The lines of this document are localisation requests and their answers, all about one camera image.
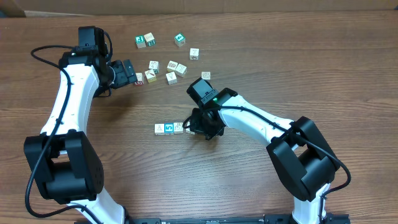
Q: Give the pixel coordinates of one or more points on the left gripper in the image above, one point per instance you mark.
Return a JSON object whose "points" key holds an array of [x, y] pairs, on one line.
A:
{"points": [[122, 76]]}

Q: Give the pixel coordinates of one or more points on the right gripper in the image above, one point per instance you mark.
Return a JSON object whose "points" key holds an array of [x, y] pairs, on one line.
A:
{"points": [[198, 126]]}

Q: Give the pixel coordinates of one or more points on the wooden block red drawing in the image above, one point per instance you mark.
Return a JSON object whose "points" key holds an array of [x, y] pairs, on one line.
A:
{"points": [[189, 131]]}

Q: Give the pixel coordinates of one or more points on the wooden block red edge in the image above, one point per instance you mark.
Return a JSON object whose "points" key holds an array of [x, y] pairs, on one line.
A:
{"points": [[178, 128]]}

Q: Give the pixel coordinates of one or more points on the blue number five block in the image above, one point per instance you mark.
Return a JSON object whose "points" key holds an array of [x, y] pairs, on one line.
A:
{"points": [[169, 128]]}

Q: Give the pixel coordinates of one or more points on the wooden letter A block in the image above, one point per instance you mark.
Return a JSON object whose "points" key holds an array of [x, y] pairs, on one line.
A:
{"points": [[159, 129]]}

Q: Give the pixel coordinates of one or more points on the wooden block teal side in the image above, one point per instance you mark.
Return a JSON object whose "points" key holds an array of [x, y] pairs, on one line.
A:
{"points": [[154, 65]]}

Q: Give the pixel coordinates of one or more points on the wooden block yellow side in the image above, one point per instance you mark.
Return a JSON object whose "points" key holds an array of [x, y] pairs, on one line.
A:
{"points": [[150, 75]]}

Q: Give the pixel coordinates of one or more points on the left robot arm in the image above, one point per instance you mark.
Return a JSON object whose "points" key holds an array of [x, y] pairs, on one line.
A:
{"points": [[66, 172]]}

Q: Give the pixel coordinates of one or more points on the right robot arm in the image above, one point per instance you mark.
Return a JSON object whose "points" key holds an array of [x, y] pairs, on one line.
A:
{"points": [[303, 160]]}

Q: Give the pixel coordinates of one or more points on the wooden block rightmost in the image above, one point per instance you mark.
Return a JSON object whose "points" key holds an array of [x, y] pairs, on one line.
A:
{"points": [[206, 75]]}

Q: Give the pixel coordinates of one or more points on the green top wooden block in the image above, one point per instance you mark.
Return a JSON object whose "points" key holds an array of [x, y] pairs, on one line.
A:
{"points": [[140, 41]]}

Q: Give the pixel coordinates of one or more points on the wooden block bulb drawing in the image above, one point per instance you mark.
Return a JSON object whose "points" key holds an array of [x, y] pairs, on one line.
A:
{"points": [[171, 78]]}

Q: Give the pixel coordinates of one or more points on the plain wooden block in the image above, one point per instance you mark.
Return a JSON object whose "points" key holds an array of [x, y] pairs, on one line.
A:
{"points": [[181, 70]]}

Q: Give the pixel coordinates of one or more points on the wooden block green side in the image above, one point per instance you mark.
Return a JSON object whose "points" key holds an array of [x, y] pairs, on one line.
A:
{"points": [[149, 39]]}

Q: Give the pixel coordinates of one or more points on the wooden block red front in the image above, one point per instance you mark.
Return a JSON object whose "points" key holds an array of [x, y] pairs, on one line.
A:
{"points": [[140, 79]]}

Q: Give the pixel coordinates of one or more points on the wooden block brown drawing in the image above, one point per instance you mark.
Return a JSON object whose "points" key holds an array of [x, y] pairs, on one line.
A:
{"points": [[171, 67]]}

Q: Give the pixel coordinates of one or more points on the wooden block red side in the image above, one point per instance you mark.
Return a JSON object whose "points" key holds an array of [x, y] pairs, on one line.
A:
{"points": [[194, 54]]}

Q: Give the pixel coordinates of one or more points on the cardboard sheet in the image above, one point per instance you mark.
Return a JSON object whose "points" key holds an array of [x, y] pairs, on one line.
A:
{"points": [[22, 8]]}

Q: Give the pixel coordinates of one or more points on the green number four block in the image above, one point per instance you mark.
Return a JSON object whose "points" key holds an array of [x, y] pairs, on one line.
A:
{"points": [[180, 40]]}

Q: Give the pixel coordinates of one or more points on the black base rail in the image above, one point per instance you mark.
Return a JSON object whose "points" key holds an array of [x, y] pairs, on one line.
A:
{"points": [[265, 219]]}

